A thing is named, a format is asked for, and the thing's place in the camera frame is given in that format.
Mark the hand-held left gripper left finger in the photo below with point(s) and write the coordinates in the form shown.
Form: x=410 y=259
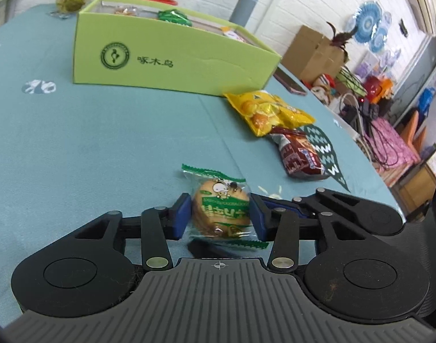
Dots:
x=180 y=218

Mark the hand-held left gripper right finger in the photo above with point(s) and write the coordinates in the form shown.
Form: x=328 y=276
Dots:
x=257 y=222

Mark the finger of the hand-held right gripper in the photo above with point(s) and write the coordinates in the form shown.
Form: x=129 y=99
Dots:
x=298 y=212

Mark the green-edged cake packet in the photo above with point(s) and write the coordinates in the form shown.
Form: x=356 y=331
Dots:
x=221 y=203

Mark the light green cardboard box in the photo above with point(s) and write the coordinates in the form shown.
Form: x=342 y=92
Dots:
x=150 y=60

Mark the green candy packet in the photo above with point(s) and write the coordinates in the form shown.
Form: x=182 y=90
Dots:
x=173 y=16

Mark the yellow banana chip packet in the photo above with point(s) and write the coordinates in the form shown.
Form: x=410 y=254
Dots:
x=126 y=10

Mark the brown wooden cabinet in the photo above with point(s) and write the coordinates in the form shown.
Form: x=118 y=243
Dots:
x=414 y=189

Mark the brown cookie packet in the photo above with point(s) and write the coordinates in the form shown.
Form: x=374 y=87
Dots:
x=297 y=153

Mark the yellow puffed snack packet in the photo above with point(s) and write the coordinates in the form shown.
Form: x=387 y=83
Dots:
x=268 y=111

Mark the pink patterned cloth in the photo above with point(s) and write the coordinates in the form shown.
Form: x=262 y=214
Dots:
x=393 y=143

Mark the teal tablecloth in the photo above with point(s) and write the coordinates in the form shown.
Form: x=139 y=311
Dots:
x=96 y=143

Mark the orange chair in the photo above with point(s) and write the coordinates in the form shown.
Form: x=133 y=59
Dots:
x=414 y=125

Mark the smartphone with red case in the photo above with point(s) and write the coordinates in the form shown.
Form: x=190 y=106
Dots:
x=290 y=82

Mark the colourful stuffed toy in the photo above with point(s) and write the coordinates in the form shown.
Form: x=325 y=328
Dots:
x=323 y=84

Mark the blue plastic bag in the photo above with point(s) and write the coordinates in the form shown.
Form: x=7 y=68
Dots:
x=426 y=102

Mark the green striped bag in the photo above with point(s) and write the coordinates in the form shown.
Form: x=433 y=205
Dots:
x=350 y=80

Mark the red orange toy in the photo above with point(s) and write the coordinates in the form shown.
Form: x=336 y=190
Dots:
x=377 y=87

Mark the brown cardboard box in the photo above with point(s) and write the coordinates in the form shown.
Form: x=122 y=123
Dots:
x=311 y=54

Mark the purple leaf plant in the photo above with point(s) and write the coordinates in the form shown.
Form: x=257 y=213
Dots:
x=341 y=39

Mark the grey thermos bottle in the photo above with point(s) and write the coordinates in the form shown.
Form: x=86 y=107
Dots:
x=243 y=7

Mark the blue paper wall fan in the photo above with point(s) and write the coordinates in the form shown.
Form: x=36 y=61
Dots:
x=368 y=21
x=387 y=19
x=379 y=39

